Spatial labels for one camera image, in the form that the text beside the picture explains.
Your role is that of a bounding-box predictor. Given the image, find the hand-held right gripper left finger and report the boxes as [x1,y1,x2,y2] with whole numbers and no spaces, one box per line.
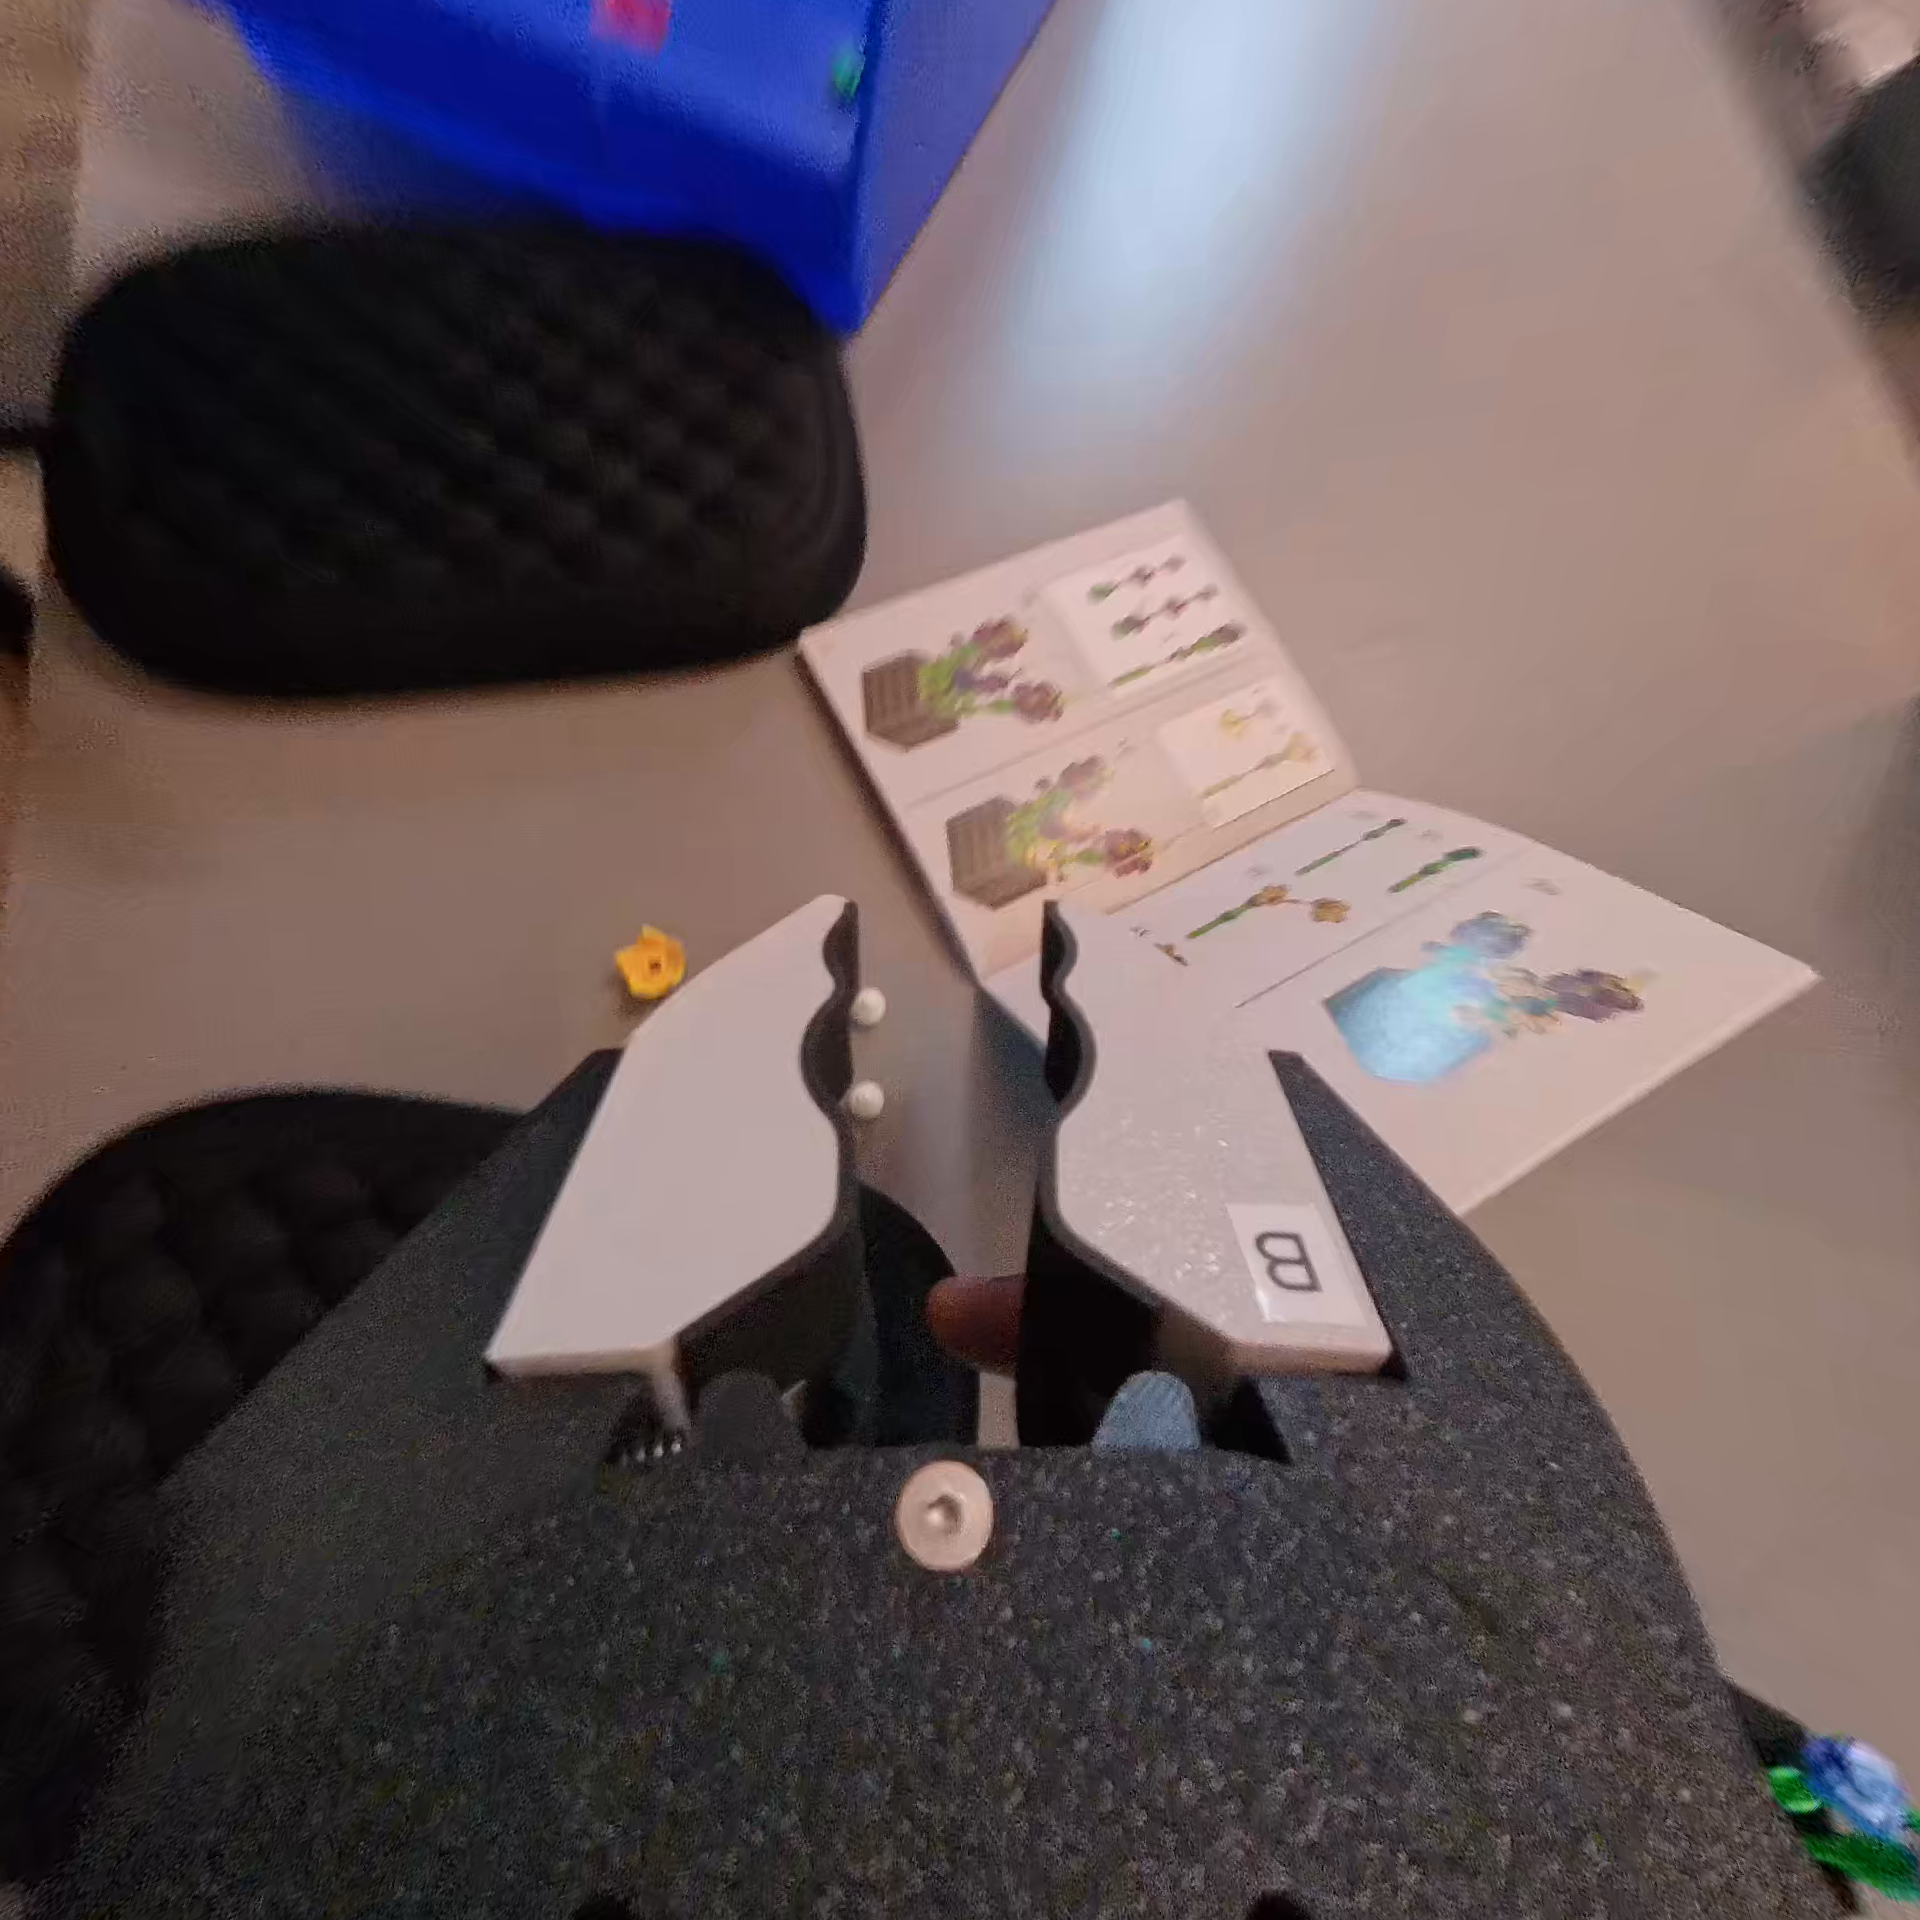
[488,895,865,1425]

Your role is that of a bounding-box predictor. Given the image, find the black egg-crate foam pad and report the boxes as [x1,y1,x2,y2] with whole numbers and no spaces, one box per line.
[0,1090,529,1892]
[37,223,873,700]

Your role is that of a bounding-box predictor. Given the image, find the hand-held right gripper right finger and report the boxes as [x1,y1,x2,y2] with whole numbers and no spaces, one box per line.
[1030,900,1401,1376]

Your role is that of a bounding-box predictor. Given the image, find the green and blue brick flower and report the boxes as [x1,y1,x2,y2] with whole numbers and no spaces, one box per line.
[1740,1686,1920,1906]

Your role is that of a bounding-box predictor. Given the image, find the blue plastic box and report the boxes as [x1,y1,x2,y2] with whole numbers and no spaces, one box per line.
[210,0,1059,335]

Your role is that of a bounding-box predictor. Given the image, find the dark blurred object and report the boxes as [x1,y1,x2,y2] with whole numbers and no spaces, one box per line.
[1710,0,1920,318]

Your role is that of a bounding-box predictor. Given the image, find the brick instruction booklet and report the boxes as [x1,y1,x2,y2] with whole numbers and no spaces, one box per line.
[795,498,1822,1213]

